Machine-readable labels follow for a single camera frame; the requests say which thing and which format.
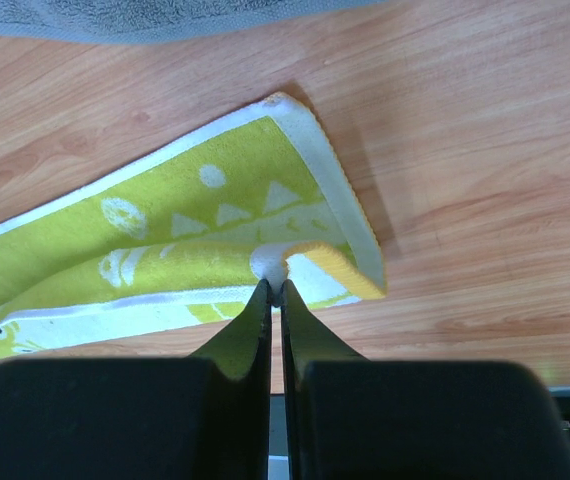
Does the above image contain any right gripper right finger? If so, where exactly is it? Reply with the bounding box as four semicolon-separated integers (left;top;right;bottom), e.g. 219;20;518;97
280;281;570;479

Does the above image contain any grey towel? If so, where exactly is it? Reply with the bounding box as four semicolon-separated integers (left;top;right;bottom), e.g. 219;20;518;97
0;0;368;45

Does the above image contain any yellow green patterned towel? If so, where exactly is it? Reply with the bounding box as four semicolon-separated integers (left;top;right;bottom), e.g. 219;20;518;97
0;93;387;359

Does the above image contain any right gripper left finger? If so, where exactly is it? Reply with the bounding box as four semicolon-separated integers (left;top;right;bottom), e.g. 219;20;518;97
0;281;271;479

